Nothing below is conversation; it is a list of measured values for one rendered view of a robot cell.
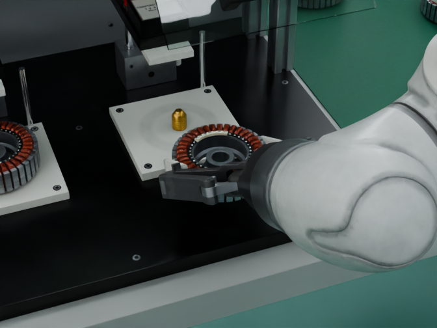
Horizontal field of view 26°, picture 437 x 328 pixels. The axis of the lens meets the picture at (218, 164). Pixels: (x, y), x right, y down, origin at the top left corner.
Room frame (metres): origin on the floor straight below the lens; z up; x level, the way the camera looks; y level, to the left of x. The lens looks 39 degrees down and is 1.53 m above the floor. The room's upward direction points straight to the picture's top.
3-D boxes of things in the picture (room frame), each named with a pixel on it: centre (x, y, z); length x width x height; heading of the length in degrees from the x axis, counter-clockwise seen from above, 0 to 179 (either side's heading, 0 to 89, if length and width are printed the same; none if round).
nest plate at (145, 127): (0.99, 0.05, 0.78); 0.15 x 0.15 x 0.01; 21
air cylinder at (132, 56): (1.13, 0.10, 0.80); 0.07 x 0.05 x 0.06; 111
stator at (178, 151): (0.85, 0.00, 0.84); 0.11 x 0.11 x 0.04
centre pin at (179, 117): (0.99, 0.05, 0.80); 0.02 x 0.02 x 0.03
